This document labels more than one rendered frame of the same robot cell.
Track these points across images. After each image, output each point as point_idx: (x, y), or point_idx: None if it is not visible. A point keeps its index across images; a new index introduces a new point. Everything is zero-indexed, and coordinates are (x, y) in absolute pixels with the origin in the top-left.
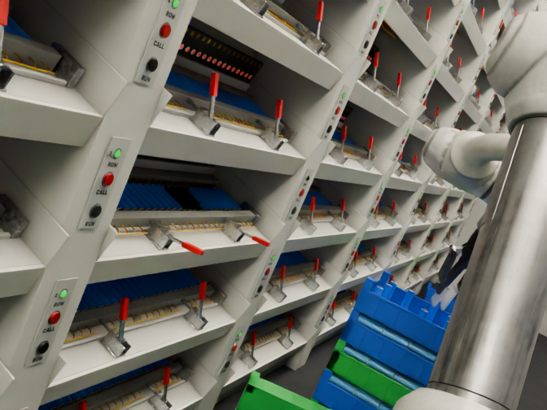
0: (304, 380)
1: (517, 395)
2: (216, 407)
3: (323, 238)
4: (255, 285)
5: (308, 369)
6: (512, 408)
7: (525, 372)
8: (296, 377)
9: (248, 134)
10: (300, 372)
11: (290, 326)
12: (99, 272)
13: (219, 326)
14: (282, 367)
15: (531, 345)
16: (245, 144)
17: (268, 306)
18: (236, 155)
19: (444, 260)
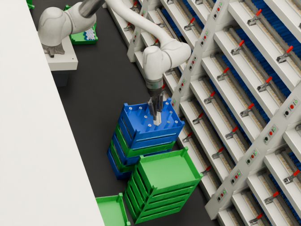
0: (195, 204)
1: (80, 5)
2: (175, 142)
3: (211, 118)
4: (179, 84)
5: (206, 217)
6: (79, 6)
7: (82, 3)
8: (198, 201)
9: (185, 22)
10: (203, 209)
11: (206, 168)
12: (149, 16)
13: (169, 83)
14: (206, 201)
15: (84, 0)
16: (175, 15)
17: (187, 113)
18: (173, 17)
19: (162, 101)
